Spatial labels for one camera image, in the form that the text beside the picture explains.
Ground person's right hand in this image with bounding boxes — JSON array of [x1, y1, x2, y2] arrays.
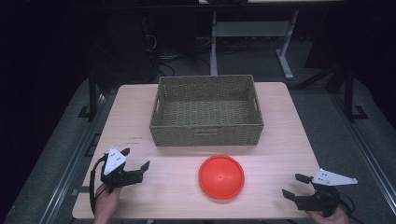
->
[[304, 203, 351, 224]]

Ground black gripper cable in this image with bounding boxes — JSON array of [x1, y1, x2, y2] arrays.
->
[[337, 189, 366, 224], [89, 153, 109, 216]]

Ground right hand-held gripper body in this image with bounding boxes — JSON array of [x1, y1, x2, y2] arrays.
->
[[293, 168, 359, 218]]

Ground metal floor rail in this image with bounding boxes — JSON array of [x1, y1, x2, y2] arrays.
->
[[38, 92, 110, 224], [330, 92, 396, 217]]

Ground orange plastic bowl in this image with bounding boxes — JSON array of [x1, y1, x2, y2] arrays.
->
[[198, 154, 246, 201]]

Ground white metal desk frame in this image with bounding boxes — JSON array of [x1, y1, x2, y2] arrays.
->
[[209, 8, 301, 81]]

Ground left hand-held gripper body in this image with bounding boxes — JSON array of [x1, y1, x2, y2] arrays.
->
[[100, 147, 145, 193]]

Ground green woven basket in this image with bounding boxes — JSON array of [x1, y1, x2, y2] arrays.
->
[[148, 74, 265, 147]]

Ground bundle of floor cables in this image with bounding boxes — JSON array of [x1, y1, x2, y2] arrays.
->
[[143, 32, 213, 77]]

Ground person's left hand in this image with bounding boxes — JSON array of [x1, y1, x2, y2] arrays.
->
[[93, 183, 123, 224]]

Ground black metal stand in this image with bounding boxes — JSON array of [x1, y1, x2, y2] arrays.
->
[[78, 68, 100, 121], [342, 65, 370, 123]]

